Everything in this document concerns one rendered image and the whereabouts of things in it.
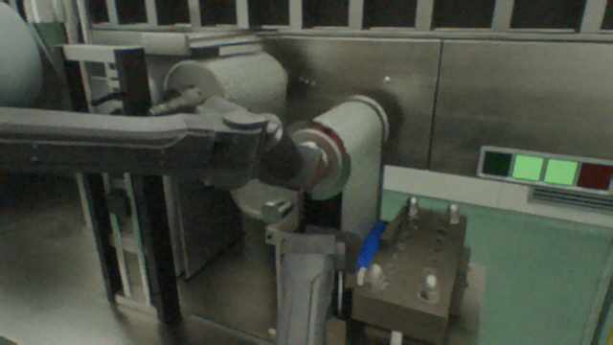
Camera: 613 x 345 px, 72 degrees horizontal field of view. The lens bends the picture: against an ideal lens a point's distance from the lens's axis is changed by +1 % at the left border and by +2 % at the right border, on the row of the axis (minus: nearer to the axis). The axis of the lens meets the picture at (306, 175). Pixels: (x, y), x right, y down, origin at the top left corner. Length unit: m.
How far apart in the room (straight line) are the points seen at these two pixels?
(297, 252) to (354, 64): 0.58
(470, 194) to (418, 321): 2.83
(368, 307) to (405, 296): 0.07
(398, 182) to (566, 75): 2.75
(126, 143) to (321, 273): 0.25
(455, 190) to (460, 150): 2.56
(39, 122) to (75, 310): 0.68
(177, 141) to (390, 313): 0.49
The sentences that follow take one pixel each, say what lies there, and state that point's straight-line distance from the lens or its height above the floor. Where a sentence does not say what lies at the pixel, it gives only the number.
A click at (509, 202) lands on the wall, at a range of 3.57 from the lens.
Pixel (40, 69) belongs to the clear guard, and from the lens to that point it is 1.51.
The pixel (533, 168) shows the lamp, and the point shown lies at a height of 1.19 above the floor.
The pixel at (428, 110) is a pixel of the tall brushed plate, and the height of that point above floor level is 1.29.
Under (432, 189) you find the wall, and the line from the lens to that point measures 3.58.
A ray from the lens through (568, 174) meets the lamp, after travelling 1.01.
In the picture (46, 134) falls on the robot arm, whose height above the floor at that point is 1.40.
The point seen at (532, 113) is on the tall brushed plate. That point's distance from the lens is 0.98.
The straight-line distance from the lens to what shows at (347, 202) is 0.76.
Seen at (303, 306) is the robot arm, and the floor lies 1.21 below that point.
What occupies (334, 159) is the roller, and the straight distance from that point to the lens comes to 0.70.
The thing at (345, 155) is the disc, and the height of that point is 1.27.
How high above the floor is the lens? 1.50
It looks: 22 degrees down
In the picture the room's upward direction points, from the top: straight up
